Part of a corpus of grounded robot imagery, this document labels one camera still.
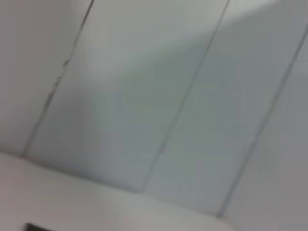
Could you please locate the dark green shirt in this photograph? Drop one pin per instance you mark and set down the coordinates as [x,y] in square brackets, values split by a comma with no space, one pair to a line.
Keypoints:
[39,227]

